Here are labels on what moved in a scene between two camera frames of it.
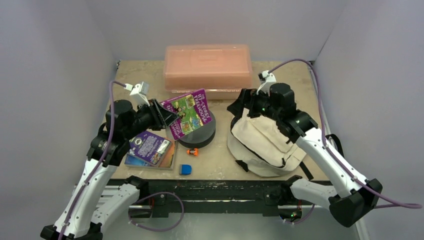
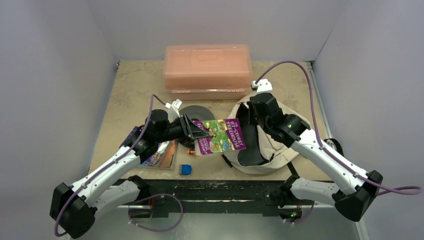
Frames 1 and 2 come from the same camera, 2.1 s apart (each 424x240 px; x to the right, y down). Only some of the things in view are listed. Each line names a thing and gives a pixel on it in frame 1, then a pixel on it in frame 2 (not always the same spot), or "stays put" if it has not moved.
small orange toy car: (195, 151) stays put
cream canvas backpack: (260, 148) stays put
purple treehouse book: (192, 110) -> (225, 134)
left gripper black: (168, 116) -> (184, 123)
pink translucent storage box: (223, 70) stays put
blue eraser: (185, 169) stays put
